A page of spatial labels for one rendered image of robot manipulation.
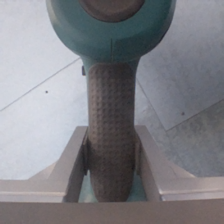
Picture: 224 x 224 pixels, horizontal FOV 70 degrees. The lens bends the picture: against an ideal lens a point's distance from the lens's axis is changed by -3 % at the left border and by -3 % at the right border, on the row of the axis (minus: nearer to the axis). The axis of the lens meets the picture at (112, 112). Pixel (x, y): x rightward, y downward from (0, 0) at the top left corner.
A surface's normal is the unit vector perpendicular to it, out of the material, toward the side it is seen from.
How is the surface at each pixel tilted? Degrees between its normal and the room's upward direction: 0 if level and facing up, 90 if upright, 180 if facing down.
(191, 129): 90
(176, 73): 90
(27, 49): 90
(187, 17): 90
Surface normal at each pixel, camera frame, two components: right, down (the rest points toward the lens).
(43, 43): 0.01, 0.26
